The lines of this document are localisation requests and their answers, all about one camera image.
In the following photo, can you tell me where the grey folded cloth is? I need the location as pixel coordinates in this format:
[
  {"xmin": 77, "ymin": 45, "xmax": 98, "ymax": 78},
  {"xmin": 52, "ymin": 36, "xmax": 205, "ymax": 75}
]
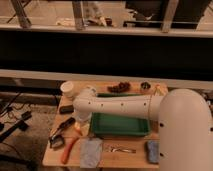
[{"xmin": 80, "ymin": 138, "xmax": 103, "ymax": 168}]

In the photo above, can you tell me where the blue sponge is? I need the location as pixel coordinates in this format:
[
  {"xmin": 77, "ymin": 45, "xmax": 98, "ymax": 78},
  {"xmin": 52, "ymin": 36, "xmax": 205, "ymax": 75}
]
[{"xmin": 146, "ymin": 140, "xmax": 159, "ymax": 164}]

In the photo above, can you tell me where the black rectangular block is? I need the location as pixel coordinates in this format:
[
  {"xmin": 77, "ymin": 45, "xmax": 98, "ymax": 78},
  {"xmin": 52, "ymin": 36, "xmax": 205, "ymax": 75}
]
[{"xmin": 59, "ymin": 105, "xmax": 74, "ymax": 114}]

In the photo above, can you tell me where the white cup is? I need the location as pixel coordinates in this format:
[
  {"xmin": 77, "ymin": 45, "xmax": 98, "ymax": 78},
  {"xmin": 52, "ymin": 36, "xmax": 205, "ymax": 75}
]
[{"xmin": 60, "ymin": 81, "xmax": 74, "ymax": 98}]

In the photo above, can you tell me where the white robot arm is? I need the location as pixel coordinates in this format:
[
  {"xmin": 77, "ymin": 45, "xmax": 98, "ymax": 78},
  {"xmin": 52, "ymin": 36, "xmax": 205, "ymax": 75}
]
[{"xmin": 73, "ymin": 86, "xmax": 213, "ymax": 171}]

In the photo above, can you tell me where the green plastic tray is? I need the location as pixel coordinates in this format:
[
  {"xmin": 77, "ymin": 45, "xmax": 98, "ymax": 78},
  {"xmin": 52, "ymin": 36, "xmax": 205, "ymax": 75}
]
[{"xmin": 89, "ymin": 92, "xmax": 152, "ymax": 137}]

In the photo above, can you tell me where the black stand on floor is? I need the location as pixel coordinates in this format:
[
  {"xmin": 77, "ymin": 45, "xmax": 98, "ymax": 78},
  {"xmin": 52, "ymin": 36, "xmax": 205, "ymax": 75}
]
[{"xmin": 0, "ymin": 111, "xmax": 32, "ymax": 143}]

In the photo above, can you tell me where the dark grape bunch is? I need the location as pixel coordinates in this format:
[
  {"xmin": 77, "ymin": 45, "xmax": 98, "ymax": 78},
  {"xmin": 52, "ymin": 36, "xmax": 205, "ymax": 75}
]
[{"xmin": 107, "ymin": 82, "xmax": 130, "ymax": 93}]

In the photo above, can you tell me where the silver fork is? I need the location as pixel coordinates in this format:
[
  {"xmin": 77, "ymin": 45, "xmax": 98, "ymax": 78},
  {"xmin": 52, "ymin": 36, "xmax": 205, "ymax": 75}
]
[{"xmin": 105, "ymin": 146, "xmax": 136, "ymax": 153}]

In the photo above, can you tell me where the small metal cup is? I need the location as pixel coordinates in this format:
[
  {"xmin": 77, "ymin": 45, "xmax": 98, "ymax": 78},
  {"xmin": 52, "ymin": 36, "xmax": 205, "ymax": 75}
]
[{"xmin": 141, "ymin": 82, "xmax": 151, "ymax": 90}]

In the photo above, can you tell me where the orange carrot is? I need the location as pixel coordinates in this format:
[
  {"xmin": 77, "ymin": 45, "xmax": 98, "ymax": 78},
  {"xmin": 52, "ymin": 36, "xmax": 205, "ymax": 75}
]
[{"xmin": 60, "ymin": 137, "xmax": 79, "ymax": 164}]

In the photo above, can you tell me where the black handled brush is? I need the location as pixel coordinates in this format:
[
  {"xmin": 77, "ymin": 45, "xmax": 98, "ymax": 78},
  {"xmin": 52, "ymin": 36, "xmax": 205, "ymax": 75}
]
[{"xmin": 49, "ymin": 117, "xmax": 75, "ymax": 149}]

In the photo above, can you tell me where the red yellow apple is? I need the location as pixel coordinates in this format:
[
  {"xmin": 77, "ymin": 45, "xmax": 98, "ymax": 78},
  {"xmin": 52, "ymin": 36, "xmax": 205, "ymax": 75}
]
[{"xmin": 74, "ymin": 122, "xmax": 82, "ymax": 135}]

